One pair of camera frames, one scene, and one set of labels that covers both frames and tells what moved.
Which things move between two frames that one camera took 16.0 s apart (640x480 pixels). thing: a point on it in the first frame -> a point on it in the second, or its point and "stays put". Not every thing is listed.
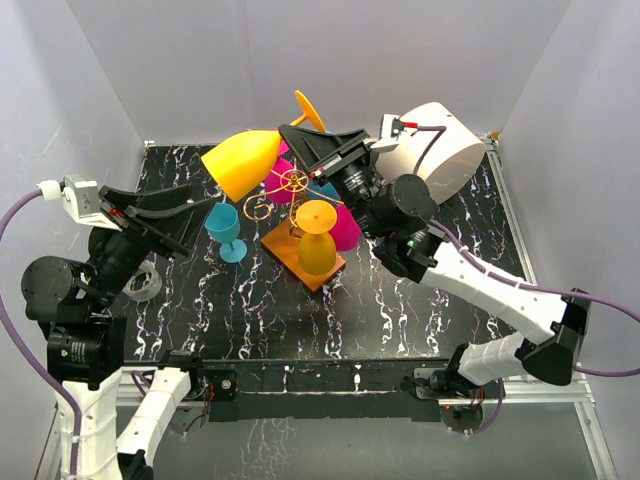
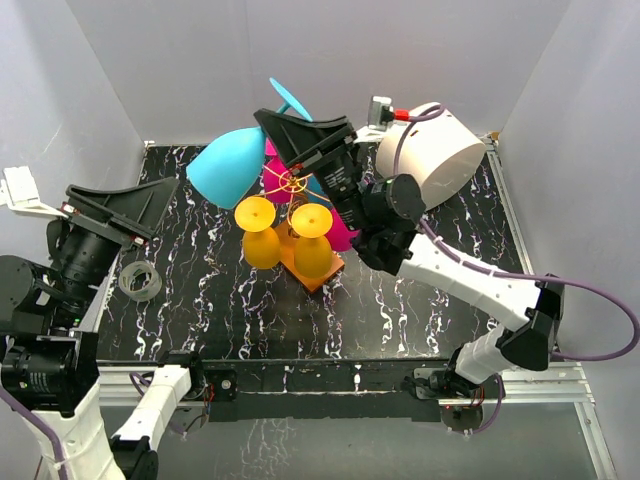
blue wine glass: [222, 224] -> [227, 167]
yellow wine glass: [244, 161] -> [261, 245]
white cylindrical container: [450, 163] stays put
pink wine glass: [273, 185] stays put
